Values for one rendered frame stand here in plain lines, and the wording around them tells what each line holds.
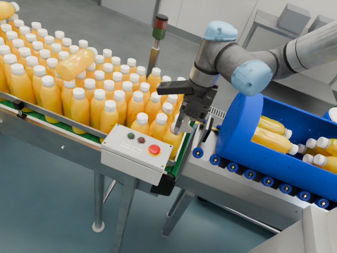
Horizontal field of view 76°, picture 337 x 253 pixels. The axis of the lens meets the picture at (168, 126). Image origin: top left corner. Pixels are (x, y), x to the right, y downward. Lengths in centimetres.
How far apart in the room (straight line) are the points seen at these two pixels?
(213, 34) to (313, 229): 54
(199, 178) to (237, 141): 28
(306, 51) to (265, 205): 69
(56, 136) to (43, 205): 90
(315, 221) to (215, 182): 40
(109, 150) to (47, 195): 123
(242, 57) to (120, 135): 41
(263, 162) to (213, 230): 113
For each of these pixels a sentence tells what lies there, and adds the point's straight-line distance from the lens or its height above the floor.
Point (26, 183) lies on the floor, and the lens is 194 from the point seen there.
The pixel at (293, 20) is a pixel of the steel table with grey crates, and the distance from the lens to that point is 339.
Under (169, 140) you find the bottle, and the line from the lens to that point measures 76.
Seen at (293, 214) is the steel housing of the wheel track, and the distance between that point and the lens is 111.
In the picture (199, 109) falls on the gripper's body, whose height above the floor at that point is 124.
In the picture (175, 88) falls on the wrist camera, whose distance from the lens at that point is 64.
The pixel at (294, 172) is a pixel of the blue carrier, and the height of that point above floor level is 110.
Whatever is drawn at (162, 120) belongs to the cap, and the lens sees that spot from 77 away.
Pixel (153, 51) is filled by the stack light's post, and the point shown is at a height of 108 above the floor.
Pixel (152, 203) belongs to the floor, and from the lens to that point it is 181.
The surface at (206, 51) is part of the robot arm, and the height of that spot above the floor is 141.
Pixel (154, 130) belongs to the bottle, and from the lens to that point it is 80.
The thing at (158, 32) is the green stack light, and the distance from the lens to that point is 116.
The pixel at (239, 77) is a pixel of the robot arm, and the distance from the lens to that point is 49.
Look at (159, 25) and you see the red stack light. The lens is 115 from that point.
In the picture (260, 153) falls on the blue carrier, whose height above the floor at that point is 112.
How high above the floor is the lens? 162
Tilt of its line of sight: 43 degrees down
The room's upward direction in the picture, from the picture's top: 19 degrees clockwise
